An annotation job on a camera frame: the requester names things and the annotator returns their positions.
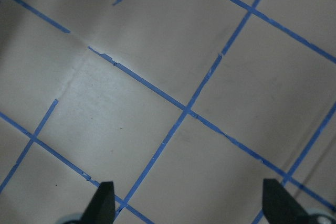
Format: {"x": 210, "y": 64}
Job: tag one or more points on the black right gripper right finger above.
{"x": 279, "y": 207}

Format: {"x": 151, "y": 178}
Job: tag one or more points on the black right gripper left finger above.
{"x": 101, "y": 209}

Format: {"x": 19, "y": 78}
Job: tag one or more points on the brown paper table mat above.
{"x": 186, "y": 105}

